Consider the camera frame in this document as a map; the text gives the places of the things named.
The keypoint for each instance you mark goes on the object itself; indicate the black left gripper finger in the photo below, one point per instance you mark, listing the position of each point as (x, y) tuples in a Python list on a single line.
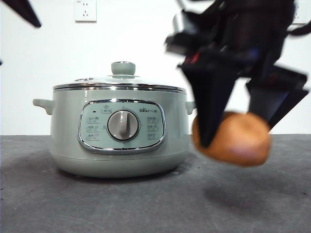
[(24, 11)]

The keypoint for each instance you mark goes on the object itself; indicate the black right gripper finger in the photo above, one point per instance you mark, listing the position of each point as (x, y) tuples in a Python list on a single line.
[(211, 97), (274, 102)]

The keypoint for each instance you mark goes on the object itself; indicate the brown potato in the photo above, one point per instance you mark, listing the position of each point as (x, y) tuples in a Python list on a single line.
[(238, 143)]

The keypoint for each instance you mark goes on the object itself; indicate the glass lid with green knob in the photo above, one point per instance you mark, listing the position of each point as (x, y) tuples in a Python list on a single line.
[(122, 69)]

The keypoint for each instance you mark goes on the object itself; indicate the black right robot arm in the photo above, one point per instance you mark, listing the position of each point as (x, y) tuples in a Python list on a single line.
[(243, 29)]

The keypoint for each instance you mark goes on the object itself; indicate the pale green electric cooking pot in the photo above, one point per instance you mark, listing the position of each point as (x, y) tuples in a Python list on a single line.
[(68, 136)]

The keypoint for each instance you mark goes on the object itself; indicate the white wall socket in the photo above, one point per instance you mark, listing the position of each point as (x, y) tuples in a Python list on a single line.
[(85, 11), (299, 14)]

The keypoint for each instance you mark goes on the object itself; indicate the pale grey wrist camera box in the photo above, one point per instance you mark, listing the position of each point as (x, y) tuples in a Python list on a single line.
[(177, 23)]

